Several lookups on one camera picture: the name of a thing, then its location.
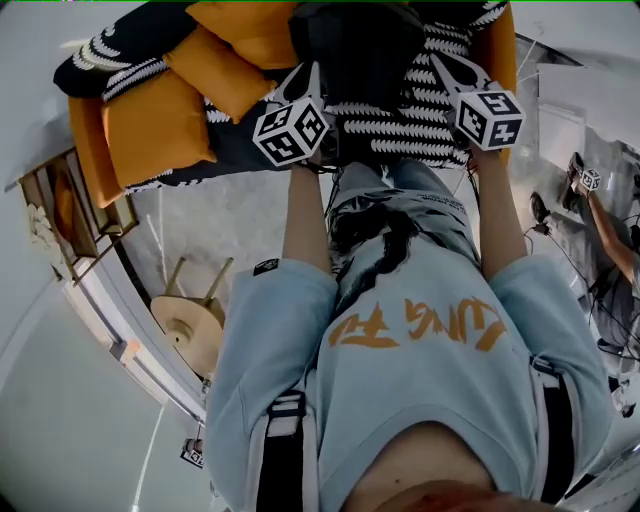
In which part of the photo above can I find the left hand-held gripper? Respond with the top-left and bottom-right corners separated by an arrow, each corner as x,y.
252,60 -> 346,168

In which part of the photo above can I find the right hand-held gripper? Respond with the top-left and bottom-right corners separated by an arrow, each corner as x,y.
429,53 -> 527,152

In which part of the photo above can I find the dark grey garment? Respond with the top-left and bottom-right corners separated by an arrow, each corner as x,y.
287,2 -> 426,109

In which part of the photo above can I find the orange sofa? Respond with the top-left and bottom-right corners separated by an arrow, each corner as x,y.
67,2 -> 519,210

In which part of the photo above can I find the person's left forearm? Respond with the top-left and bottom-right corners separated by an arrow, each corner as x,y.
281,159 -> 336,276

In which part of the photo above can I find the another person's forearm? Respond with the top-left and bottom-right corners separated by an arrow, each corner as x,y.
582,189 -> 640,281

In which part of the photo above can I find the person's right forearm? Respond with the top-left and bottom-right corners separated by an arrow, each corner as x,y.
469,147 -> 531,281

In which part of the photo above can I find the black white striped blanket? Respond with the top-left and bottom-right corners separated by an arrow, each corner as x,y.
52,2 -> 511,194

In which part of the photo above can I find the white table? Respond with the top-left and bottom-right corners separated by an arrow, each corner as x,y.
517,47 -> 640,151

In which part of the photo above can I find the person's blue jeans leg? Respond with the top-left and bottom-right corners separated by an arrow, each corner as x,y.
333,158 -> 454,201

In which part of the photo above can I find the wooden shelf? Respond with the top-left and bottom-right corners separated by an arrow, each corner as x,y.
17,147 -> 141,287

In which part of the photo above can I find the orange cloth item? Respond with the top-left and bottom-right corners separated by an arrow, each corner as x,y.
49,169 -> 84,246

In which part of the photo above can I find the round wooden stool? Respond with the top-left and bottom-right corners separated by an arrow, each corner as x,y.
149,255 -> 236,377

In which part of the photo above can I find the white soft item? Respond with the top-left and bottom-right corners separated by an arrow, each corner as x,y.
25,202 -> 69,274

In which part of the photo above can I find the person's light blue shirt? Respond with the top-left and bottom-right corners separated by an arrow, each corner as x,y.
203,187 -> 614,512

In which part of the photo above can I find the person's bare neck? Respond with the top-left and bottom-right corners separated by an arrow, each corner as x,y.
344,422 -> 501,512

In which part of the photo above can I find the white door frame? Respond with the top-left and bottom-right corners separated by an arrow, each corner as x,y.
59,244 -> 209,424

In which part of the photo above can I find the grey black harness strap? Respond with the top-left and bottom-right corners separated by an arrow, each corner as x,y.
529,354 -> 584,504
244,389 -> 321,512

